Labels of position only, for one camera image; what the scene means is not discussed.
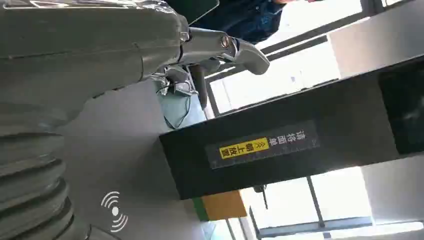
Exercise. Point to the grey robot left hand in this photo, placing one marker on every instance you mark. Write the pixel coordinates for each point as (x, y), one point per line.
(82, 43)

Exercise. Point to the grey panel with contactless symbol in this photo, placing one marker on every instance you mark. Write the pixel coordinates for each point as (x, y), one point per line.
(132, 159)

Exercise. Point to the ribbed grey left arm sleeve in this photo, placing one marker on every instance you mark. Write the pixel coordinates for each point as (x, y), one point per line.
(30, 185)

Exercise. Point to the person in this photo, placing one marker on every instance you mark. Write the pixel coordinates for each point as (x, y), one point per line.
(246, 16)

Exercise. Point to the green strip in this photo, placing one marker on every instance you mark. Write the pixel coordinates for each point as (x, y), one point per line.
(200, 209)

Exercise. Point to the yellow and black label sticker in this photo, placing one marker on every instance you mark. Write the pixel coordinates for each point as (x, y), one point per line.
(261, 145)

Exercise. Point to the orange block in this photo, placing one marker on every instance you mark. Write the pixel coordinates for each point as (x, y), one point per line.
(225, 205)

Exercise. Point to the black card reader machine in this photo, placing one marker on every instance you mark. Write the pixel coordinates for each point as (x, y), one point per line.
(348, 112)

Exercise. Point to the silver machine housing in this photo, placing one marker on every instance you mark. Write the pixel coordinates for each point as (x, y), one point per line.
(377, 39)

